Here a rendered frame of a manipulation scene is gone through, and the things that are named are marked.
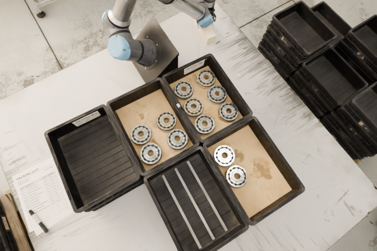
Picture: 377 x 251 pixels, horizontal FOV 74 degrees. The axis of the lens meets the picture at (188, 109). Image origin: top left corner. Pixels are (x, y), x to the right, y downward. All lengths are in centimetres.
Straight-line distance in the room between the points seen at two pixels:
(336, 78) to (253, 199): 132
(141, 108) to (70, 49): 149
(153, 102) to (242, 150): 52
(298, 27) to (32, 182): 205
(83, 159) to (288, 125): 111
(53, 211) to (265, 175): 105
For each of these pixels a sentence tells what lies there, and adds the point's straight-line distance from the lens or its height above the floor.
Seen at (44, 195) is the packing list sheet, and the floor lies 70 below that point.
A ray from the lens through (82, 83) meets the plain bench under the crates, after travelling 161.
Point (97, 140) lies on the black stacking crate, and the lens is 132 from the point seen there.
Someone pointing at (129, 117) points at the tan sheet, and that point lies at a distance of 131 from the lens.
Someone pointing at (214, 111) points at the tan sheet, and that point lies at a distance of 131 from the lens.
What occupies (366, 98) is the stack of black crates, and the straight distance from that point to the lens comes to 215.
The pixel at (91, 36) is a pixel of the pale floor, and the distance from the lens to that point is 269.
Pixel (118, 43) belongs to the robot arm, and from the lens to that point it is 129.
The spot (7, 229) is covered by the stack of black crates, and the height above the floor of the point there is 19.
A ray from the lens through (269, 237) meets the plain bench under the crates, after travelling 143.
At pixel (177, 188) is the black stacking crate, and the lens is 122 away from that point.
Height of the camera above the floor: 205
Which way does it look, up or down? 69 degrees down
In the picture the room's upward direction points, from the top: 6 degrees clockwise
